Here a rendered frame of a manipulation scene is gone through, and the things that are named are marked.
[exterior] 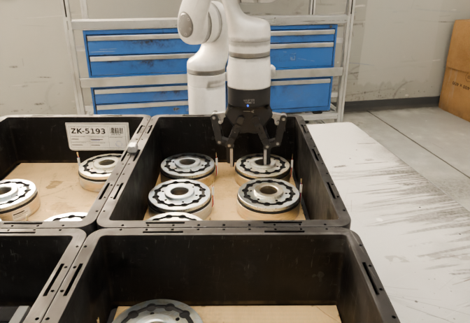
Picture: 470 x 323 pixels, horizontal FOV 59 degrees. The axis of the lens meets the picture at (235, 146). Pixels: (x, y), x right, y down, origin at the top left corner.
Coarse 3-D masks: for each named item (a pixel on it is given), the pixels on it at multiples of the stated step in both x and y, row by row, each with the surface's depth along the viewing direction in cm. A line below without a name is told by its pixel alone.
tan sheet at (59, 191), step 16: (16, 176) 81; (32, 176) 81; (48, 176) 81; (64, 176) 81; (48, 192) 75; (64, 192) 75; (80, 192) 75; (96, 192) 75; (48, 208) 70; (64, 208) 70; (80, 208) 70
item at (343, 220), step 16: (304, 128) 77; (144, 144) 70; (320, 160) 64; (128, 176) 59; (320, 176) 59; (112, 192) 55; (336, 192) 55; (112, 208) 51; (336, 208) 51; (112, 224) 48; (128, 224) 48; (144, 224) 48; (160, 224) 48; (176, 224) 48; (192, 224) 48; (208, 224) 48; (224, 224) 48; (240, 224) 48; (256, 224) 48; (272, 224) 48; (288, 224) 48; (304, 224) 48; (320, 224) 48; (336, 224) 48
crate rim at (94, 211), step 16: (144, 128) 77; (128, 144) 70; (128, 160) 64; (112, 176) 59; (96, 208) 51; (0, 224) 48; (16, 224) 48; (32, 224) 48; (48, 224) 48; (64, 224) 48; (80, 224) 48; (96, 224) 49
